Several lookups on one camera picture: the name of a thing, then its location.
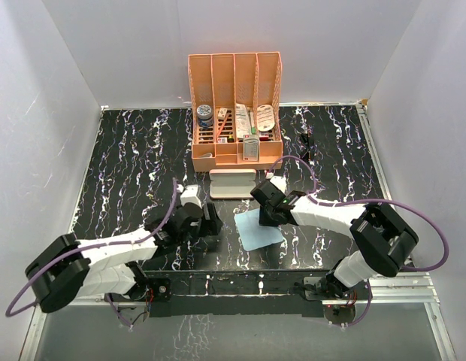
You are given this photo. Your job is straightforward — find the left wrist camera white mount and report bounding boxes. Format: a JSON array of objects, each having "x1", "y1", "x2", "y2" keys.
[{"x1": 180, "y1": 184, "x2": 202, "y2": 208}]

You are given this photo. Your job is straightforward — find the oval beige tag package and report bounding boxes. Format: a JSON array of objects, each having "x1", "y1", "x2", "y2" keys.
[{"x1": 256, "y1": 105, "x2": 275, "y2": 132}]

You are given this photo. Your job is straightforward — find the blue white round tin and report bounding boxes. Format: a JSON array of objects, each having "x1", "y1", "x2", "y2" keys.
[{"x1": 196, "y1": 104, "x2": 214, "y2": 128}]

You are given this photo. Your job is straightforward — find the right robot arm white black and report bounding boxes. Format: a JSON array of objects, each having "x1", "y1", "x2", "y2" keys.
[{"x1": 250, "y1": 180, "x2": 419, "y2": 299}]

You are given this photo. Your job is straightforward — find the black sunglasses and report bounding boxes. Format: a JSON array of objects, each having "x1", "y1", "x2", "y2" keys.
[{"x1": 301, "y1": 132, "x2": 316, "y2": 162}]

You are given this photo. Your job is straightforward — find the small white card box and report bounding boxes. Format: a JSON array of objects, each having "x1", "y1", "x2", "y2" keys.
[{"x1": 217, "y1": 108, "x2": 228, "y2": 120}]

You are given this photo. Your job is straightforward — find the blue cleaning cloth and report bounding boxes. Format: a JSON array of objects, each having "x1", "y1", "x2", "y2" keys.
[{"x1": 234, "y1": 208, "x2": 283, "y2": 252}]

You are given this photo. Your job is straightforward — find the red pencil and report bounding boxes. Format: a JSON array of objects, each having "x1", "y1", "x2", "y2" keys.
[{"x1": 216, "y1": 111, "x2": 231, "y2": 139}]

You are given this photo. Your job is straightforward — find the white tube package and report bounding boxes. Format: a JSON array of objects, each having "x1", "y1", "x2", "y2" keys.
[{"x1": 235, "y1": 103, "x2": 250, "y2": 139}]

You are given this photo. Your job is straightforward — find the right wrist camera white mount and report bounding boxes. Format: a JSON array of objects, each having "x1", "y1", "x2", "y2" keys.
[{"x1": 265, "y1": 172, "x2": 287, "y2": 193}]

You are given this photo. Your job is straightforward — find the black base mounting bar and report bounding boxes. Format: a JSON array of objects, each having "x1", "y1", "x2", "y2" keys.
[{"x1": 104, "y1": 269, "x2": 373, "y2": 319}]

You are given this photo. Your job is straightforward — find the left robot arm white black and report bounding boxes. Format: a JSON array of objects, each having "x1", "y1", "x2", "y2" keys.
[{"x1": 25, "y1": 202, "x2": 223, "y2": 313}]

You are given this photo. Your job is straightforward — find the pink glasses case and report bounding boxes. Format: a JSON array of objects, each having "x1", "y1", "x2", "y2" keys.
[{"x1": 209, "y1": 169, "x2": 256, "y2": 199}]

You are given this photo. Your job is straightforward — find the grey white small box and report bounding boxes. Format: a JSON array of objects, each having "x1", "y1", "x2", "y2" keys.
[{"x1": 243, "y1": 135, "x2": 259, "y2": 162}]

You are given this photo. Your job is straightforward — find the orange desk organizer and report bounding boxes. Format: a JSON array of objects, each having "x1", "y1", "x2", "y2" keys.
[{"x1": 188, "y1": 52, "x2": 283, "y2": 172}]

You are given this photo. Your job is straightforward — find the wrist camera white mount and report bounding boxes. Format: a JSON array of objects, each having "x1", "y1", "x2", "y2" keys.
[
  {"x1": 180, "y1": 184, "x2": 202, "y2": 208},
  {"x1": 265, "y1": 172, "x2": 287, "y2": 193}
]

